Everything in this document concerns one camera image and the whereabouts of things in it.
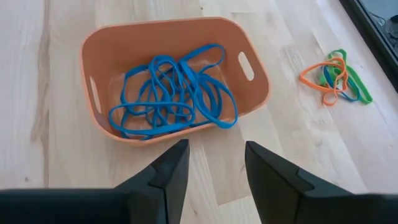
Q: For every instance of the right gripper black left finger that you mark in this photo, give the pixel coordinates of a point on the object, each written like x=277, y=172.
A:
x=168, y=193

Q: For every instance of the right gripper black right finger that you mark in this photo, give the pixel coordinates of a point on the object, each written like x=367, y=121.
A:
x=273, y=193

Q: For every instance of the orange rubber band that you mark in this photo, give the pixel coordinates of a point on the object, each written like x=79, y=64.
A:
x=302, y=78

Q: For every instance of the green rubber band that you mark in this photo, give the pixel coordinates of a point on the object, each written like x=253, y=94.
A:
x=322, y=81
x=367, y=98

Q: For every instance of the orange plastic basket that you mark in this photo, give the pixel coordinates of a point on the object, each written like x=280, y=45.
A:
x=124, y=46

